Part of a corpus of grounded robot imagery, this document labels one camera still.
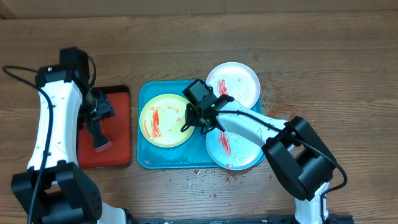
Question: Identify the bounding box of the red sponge with dark back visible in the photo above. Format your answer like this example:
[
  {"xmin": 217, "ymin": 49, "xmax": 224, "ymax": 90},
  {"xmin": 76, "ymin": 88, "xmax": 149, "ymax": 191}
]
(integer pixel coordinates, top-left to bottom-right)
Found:
[{"xmin": 86, "ymin": 121, "xmax": 113, "ymax": 152}]

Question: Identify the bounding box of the light blue plate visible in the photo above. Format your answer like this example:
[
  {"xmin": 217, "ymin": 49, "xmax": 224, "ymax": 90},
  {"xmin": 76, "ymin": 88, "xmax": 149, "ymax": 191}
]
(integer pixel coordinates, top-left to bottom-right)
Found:
[{"xmin": 205, "ymin": 129, "xmax": 265, "ymax": 170}]

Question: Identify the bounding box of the yellow-green plate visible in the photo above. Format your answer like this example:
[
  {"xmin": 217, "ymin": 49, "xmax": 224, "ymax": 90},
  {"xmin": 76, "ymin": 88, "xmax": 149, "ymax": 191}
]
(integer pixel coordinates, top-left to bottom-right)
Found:
[{"xmin": 139, "ymin": 94, "xmax": 194, "ymax": 147}]

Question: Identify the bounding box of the white plate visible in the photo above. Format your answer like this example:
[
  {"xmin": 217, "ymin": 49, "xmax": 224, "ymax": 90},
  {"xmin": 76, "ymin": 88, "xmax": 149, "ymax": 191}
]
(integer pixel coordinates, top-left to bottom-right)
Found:
[{"xmin": 205, "ymin": 62, "xmax": 261, "ymax": 109}]

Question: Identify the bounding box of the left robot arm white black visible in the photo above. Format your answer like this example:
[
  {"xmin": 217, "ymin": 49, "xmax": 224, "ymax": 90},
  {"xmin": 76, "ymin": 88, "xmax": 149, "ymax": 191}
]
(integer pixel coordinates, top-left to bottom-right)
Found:
[{"xmin": 11, "ymin": 65, "xmax": 134, "ymax": 223}]

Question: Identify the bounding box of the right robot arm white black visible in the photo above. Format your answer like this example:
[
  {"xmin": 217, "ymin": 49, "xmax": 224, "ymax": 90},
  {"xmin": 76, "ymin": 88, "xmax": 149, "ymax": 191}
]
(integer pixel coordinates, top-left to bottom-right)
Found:
[{"xmin": 186, "ymin": 95, "xmax": 337, "ymax": 223}]

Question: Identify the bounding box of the teal plastic tray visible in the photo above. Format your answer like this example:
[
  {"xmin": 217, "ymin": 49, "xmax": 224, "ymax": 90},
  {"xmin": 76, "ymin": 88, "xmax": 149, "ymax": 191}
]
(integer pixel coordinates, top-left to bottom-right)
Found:
[{"xmin": 136, "ymin": 80, "xmax": 266, "ymax": 170}]

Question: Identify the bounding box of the red tray with black rim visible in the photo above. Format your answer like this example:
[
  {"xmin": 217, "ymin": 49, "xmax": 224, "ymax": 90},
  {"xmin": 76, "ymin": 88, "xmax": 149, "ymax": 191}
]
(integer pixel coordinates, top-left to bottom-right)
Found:
[{"xmin": 76, "ymin": 85, "xmax": 131, "ymax": 169}]

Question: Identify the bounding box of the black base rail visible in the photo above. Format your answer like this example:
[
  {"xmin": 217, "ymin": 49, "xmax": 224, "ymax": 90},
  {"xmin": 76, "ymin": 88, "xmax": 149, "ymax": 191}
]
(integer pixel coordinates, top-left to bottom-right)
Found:
[{"xmin": 136, "ymin": 214, "xmax": 354, "ymax": 224}]

